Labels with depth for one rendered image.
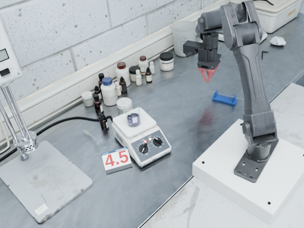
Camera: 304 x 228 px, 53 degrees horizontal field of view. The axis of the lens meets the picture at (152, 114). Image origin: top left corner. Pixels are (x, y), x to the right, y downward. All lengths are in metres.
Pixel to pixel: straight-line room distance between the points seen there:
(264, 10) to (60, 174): 1.38
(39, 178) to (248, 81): 0.72
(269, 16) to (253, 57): 0.98
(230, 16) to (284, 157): 0.45
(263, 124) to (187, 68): 0.71
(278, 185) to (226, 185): 0.15
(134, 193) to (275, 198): 0.41
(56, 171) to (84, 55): 0.54
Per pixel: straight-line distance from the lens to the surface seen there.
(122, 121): 1.08
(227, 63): 1.58
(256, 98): 0.90
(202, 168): 0.95
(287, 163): 1.01
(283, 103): 1.34
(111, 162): 1.04
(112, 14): 1.42
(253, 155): 0.96
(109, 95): 1.27
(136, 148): 1.02
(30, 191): 1.06
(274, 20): 1.89
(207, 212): 0.93
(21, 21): 1.20
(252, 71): 0.90
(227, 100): 1.29
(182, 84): 1.40
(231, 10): 0.93
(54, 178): 1.06
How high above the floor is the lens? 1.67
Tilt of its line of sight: 39 degrees down
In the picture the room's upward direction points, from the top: 5 degrees counter-clockwise
